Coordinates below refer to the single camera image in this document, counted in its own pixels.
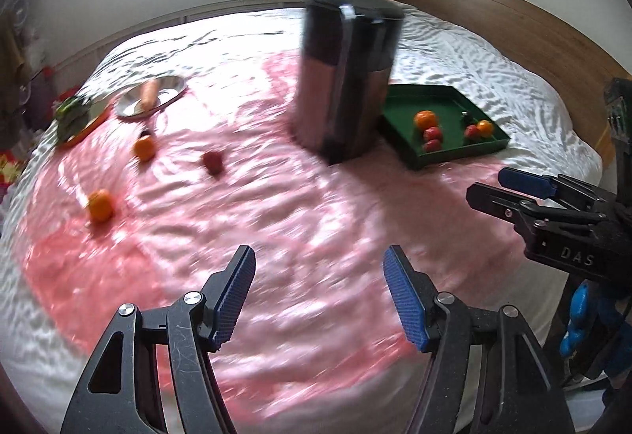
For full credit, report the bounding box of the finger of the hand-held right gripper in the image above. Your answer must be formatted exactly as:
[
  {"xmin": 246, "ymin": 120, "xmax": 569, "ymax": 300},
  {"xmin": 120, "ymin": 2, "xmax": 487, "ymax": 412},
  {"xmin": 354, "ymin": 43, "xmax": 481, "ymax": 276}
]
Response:
[
  {"xmin": 466, "ymin": 181, "xmax": 604, "ymax": 230},
  {"xmin": 498, "ymin": 166, "xmax": 619, "ymax": 213}
]

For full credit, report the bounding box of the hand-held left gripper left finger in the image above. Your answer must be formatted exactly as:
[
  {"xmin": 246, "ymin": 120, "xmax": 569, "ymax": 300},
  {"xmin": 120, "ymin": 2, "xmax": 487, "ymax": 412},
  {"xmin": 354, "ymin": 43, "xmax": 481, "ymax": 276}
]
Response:
[{"xmin": 60, "ymin": 245, "xmax": 256, "ymax": 434}]

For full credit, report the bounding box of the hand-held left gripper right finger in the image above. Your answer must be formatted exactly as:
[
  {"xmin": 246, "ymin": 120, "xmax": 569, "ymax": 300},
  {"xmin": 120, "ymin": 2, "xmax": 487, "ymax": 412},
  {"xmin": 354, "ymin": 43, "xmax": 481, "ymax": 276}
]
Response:
[{"xmin": 383, "ymin": 245, "xmax": 576, "ymax": 434}]

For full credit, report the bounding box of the green tray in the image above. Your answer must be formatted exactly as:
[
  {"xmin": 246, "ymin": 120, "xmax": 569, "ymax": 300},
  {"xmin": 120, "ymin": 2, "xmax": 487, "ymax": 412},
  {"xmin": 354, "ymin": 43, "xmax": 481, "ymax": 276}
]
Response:
[{"xmin": 378, "ymin": 85, "xmax": 511, "ymax": 171}]

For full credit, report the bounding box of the person's right hand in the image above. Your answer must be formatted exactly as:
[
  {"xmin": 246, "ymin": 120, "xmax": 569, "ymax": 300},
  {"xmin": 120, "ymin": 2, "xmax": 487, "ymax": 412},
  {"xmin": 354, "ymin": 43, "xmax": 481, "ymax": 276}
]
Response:
[{"xmin": 559, "ymin": 280, "xmax": 623, "ymax": 362}]

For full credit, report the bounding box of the pink plastic sheet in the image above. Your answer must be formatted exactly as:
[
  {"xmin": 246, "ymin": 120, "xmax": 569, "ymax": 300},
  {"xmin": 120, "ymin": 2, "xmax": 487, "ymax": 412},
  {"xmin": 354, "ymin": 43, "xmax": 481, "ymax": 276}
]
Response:
[{"xmin": 15, "ymin": 51, "xmax": 540, "ymax": 411}]

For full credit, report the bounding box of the black steel electric kettle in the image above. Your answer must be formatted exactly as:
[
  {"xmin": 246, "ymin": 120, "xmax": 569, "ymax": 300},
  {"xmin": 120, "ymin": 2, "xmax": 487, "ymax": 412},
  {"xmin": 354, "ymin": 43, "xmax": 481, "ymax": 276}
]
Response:
[{"xmin": 293, "ymin": 0, "xmax": 406, "ymax": 167}]

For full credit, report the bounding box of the carrot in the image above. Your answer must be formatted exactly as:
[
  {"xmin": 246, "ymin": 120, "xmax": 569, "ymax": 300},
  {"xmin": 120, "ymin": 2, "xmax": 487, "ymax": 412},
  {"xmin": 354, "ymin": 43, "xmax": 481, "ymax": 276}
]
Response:
[{"xmin": 135, "ymin": 79, "xmax": 160, "ymax": 111}]

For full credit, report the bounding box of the orange rimmed plate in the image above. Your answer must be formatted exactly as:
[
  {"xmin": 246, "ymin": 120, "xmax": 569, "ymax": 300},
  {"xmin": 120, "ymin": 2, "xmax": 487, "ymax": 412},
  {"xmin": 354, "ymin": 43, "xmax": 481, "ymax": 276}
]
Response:
[{"xmin": 56, "ymin": 100, "xmax": 114, "ymax": 149}]

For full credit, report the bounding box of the leafy green vegetable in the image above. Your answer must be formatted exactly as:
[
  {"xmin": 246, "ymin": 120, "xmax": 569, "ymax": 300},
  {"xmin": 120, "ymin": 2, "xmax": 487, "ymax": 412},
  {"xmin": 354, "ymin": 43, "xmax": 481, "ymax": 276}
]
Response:
[{"xmin": 54, "ymin": 95, "xmax": 92, "ymax": 139}]

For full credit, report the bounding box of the purple bin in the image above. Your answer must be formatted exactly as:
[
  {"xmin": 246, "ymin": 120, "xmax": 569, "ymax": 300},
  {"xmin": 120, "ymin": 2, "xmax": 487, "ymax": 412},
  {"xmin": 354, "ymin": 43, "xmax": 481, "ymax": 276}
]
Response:
[{"xmin": 24, "ymin": 67, "xmax": 54, "ymax": 129}]

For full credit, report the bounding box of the beige bed frame board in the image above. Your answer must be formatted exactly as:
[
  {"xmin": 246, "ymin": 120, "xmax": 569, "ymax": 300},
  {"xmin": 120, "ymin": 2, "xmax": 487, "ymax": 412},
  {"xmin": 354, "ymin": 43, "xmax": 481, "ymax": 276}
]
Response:
[{"xmin": 49, "ymin": 0, "xmax": 313, "ymax": 80}]

